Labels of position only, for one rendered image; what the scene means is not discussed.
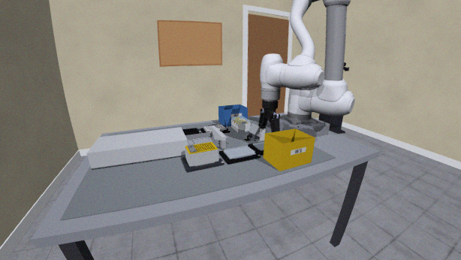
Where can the yellow open-top bin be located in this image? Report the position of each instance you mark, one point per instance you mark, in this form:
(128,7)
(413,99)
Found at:
(288,149)

